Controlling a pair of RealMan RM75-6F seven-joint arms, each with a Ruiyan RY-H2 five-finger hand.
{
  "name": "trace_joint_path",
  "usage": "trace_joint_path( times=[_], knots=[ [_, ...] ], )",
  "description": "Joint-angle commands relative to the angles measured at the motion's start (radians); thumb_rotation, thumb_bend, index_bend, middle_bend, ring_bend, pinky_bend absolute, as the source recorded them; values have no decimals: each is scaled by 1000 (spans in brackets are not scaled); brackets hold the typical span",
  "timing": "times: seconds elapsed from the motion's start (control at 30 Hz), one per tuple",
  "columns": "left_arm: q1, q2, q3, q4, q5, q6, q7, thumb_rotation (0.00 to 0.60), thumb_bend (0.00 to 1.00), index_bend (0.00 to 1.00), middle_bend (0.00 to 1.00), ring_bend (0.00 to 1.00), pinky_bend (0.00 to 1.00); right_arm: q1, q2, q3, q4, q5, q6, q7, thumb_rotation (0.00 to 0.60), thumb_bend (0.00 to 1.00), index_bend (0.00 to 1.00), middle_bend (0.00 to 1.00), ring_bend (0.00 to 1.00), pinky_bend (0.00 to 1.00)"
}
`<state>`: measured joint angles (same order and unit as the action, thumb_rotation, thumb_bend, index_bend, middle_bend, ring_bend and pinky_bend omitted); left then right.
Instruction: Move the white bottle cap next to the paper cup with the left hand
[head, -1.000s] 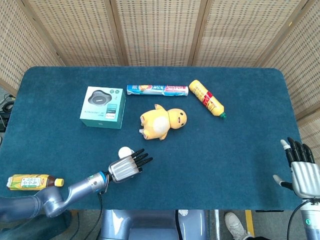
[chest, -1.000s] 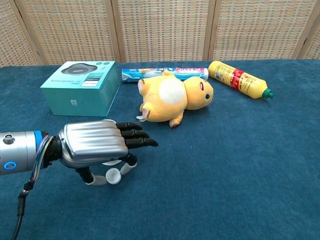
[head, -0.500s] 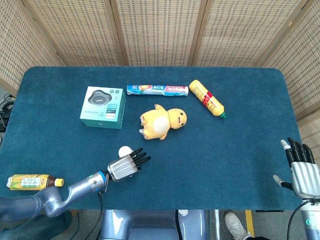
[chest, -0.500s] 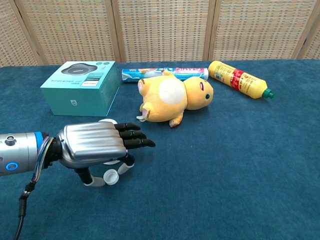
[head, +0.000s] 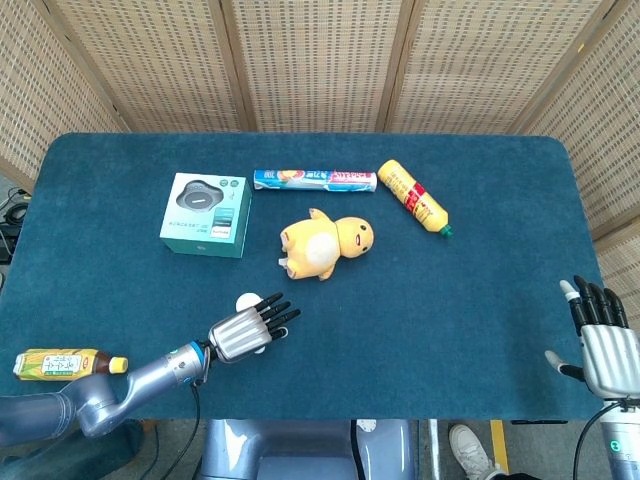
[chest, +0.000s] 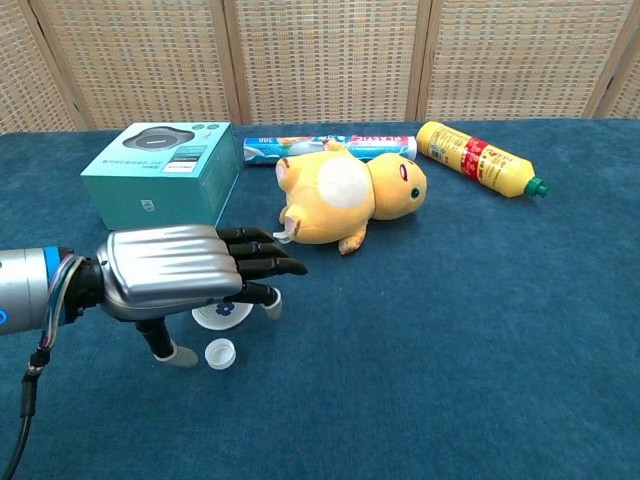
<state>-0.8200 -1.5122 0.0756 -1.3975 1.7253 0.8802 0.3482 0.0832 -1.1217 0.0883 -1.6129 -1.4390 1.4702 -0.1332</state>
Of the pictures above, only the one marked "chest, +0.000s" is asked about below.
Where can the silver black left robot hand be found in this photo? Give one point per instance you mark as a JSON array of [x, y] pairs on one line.
[[170, 265]]

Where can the small white bottle cap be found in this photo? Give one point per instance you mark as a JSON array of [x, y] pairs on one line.
[[220, 354]]

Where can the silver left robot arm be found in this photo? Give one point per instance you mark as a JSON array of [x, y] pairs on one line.
[[25, 287]]

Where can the white floral paper cup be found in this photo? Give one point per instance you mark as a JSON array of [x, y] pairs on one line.
[[220, 319]]

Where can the teal cardboard speaker box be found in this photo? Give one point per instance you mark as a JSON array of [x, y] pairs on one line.
[[150, 195]]

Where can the blue printed plastic bag roll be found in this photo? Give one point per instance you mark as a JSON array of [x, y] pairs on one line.
[[300, 148]]

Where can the yellow plush animal toy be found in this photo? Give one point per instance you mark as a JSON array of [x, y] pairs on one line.
[[345, 200]]

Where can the dark blue tablecloth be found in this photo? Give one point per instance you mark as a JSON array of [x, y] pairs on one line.
[[400, 350]]

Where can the woven rattan folding screen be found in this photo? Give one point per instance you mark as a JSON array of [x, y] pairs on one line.
[[325, 60]]

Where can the yellow bottle with green cap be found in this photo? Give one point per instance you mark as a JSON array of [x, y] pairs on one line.
[[475, 157]]

